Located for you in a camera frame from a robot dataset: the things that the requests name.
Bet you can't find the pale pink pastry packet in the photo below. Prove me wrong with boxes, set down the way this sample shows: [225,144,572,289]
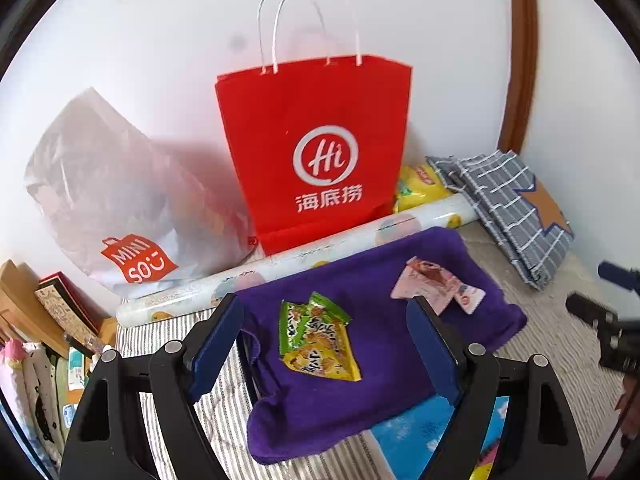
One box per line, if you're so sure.
[442,283,486,315]

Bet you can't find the pink bear snack packet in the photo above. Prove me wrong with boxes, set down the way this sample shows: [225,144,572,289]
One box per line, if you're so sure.
[390,257,461,311]

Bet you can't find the yellow snack packet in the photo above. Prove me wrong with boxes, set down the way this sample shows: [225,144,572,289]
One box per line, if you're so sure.
[281,318,361,382]
[393,164,452,214]

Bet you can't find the pink yellow snack bag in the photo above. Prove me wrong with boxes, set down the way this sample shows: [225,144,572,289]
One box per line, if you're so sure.
[470,440,500,480]

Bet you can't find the green snack packet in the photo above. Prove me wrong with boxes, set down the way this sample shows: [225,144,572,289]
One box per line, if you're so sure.
[279,292,352,356]

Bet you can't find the colourful striped pillow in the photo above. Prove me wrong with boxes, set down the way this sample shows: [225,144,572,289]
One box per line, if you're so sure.
[1,339,64,479]

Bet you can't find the grey plaid folded cloth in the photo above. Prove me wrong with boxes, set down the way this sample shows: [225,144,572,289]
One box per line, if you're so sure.
[426,151,575,290]

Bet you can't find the framed picture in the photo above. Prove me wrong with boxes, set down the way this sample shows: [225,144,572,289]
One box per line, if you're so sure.
[35,273,103,351]

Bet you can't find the blue tissue pack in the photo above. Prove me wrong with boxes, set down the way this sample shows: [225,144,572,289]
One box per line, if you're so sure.
[370,396,509,479]

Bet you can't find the purple towel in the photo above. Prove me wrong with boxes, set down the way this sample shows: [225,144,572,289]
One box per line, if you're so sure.
[238,228,527,465]

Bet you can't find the white patterned paper roll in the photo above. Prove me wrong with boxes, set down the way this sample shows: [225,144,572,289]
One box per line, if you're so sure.
[116,194,478,327]

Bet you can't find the white Miniso plastic bag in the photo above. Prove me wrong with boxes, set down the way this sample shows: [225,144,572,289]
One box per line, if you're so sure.
[25,88,253,300]

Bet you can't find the yellow snack packet behind roll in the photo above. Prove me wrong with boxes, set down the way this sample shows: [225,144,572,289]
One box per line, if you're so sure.
[393,164,452,214]

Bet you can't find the red Haidilao paper bag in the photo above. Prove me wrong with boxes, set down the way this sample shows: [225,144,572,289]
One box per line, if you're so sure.
[214,0,414,257]

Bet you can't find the brown wooden door frame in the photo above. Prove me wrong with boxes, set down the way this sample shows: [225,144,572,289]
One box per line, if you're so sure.
[498,0,539,153]

